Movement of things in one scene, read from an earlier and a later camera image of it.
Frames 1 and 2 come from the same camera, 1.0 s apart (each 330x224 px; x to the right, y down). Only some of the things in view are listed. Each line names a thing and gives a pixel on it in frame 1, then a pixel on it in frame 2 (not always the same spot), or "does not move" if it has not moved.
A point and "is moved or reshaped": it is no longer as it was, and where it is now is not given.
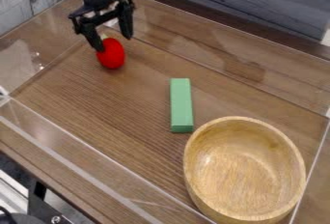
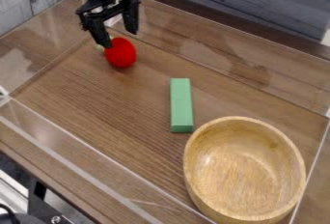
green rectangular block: [181, 105] does not move
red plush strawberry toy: [113, 54] is moved or reshaped
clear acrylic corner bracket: [111, 7] does not move
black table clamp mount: [38, 206] does not move
